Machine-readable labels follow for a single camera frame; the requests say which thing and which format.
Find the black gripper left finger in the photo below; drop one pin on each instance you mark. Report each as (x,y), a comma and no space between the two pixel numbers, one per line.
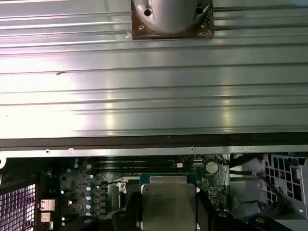
(133,216)

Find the square brown base plate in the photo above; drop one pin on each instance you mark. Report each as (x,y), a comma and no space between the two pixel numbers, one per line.
(144,34)

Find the silver CPU chip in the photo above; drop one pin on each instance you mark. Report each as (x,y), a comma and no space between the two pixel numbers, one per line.
(168,207)

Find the round coin cell battery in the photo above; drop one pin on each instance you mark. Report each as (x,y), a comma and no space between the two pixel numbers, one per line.
(211,166)

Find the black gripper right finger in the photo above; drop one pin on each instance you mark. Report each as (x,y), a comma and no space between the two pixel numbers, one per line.
(204,216)

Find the black PC case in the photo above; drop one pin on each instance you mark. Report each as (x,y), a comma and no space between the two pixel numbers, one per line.
(144,151)

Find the silver drive cage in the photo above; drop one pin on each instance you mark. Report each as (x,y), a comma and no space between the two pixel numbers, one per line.
(296,192)

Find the green motherboard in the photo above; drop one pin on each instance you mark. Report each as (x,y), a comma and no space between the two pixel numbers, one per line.
(216,190)

